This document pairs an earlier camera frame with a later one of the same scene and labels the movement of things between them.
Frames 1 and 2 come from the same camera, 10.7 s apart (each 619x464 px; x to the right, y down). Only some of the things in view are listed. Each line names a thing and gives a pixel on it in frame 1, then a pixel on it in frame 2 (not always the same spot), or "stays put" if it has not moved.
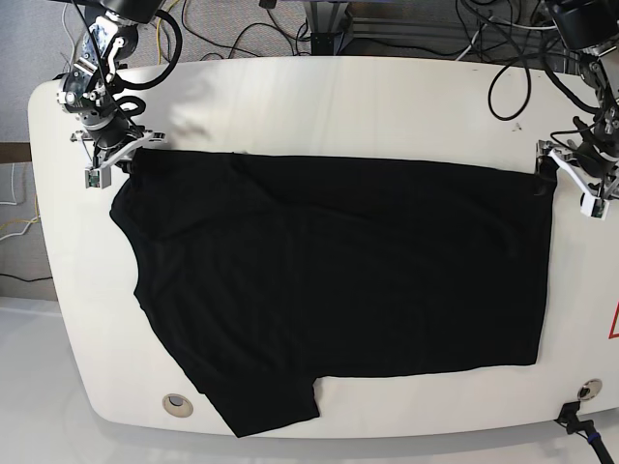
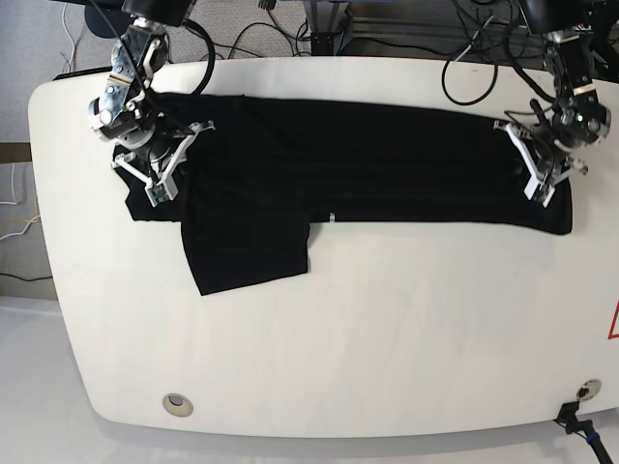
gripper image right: x=593 y=161 -> x=551 y=156
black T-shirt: x=265 y=275 -> x=265 y=169
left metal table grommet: x=178 y=405 stays put
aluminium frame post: x=326 y=20 stays put
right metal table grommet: x=589 y=390 stays put
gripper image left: x=110 y=137 -> x=153 y=147
